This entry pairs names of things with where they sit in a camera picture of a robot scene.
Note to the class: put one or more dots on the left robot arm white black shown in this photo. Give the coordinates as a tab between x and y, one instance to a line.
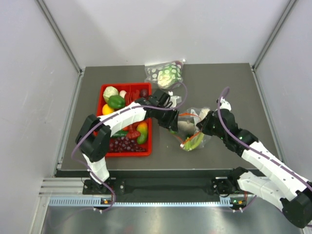
94	136

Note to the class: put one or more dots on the fake red lobster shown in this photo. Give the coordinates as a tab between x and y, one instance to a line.
129	98

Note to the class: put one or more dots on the fake purple grapes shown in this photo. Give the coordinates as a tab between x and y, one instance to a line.
124	144

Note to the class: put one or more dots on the clear orange zip bag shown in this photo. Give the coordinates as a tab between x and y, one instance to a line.
189	135

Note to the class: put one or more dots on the fake orange yellow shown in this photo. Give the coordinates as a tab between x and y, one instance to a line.
106	109

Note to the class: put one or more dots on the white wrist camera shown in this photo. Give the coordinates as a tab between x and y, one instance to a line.
173	100
223	104

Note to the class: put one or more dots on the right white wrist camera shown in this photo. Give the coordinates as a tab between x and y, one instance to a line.
223	104

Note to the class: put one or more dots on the red plastic tray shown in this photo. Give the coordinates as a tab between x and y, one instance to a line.
145	89

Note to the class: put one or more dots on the fake cabbage in bag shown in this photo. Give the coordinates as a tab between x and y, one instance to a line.
169	75

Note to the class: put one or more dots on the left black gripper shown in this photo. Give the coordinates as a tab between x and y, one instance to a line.
171	122

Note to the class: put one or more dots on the clear bag with cabbage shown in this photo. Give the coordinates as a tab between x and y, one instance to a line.
152	71

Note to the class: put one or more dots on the fake grey fish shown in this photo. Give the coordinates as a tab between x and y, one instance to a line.
188	120

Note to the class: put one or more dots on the fake celery stalk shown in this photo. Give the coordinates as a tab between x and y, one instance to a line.
192	142

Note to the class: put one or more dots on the fake green bell pepper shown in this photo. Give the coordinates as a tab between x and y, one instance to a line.
116	102

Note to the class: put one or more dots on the fake green cucumber in tray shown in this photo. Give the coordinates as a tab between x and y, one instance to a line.
120	133

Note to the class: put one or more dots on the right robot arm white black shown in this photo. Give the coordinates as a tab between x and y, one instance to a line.
285	189

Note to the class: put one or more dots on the fake white cauliflower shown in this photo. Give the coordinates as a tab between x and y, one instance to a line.
109	91

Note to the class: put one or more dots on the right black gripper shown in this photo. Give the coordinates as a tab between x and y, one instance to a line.
203	125

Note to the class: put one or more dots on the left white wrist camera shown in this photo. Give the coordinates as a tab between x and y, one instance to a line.
173	100

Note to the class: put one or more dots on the fake mango yellow green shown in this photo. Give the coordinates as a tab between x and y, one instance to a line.
142	128

